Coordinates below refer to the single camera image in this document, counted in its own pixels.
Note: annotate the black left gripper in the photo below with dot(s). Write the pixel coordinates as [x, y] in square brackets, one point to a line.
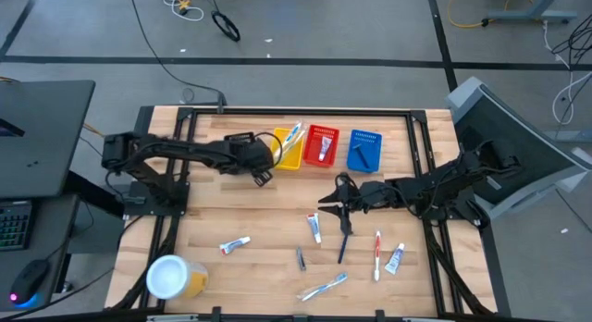
[252, 157]

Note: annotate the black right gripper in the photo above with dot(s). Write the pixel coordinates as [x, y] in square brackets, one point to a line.
[372, 196]

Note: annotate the white red-blue toothpaste tube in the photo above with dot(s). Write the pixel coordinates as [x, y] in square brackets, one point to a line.
[235, 245]
[325, 148]
[314, 228]

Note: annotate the blue white toothbrush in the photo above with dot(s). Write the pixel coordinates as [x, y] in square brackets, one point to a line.
[292, 134]
[322, 287]

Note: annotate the red white toothbrush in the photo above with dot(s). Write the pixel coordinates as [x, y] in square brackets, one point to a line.
[377, 255]

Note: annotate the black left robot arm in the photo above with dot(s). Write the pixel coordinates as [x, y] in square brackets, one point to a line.
[185, 151]

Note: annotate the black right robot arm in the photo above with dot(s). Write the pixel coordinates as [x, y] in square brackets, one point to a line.
[439, 188]

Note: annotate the yellow plastic basket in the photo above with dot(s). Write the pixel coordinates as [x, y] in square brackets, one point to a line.
[291, 164]

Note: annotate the black plastic basket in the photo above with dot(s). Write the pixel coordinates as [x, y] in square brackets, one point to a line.
[238, 137]

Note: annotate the red plastic basket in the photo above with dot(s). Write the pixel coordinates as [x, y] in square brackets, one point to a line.
[311, 146]

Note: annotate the blue plastic basket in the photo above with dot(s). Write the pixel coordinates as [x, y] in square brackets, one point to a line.
[374, 151]

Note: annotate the dark grey nail clipper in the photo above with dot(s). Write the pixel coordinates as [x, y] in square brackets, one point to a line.
[301, 258]

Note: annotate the white blue toothpaste tube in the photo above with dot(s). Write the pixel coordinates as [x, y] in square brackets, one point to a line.
[394, 258]

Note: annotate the white canister yellow label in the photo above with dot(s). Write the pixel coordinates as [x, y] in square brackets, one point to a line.
[171, 276]

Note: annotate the grey tilted monitor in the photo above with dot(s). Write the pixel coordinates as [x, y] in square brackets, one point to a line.
[536, 127]

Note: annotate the grey desk surface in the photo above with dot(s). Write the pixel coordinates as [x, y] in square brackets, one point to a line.
[51, 229]

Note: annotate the black backlit keyboard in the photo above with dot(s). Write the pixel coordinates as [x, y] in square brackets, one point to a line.
[14, 225]

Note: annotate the black computer mouse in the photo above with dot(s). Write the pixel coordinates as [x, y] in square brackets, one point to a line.
[30, 280]

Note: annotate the dark device purple screen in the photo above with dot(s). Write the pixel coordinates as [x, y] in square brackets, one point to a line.
[9, 128]

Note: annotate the grey desk foot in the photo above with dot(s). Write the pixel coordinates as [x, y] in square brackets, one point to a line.
[532, 14]

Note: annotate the black aluminium table frame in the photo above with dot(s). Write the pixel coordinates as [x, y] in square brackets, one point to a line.
[300, 113]

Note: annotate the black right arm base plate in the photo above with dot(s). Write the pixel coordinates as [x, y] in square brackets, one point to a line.
[423, 213]

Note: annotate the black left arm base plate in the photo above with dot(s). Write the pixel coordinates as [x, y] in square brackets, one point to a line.
[178, 206]

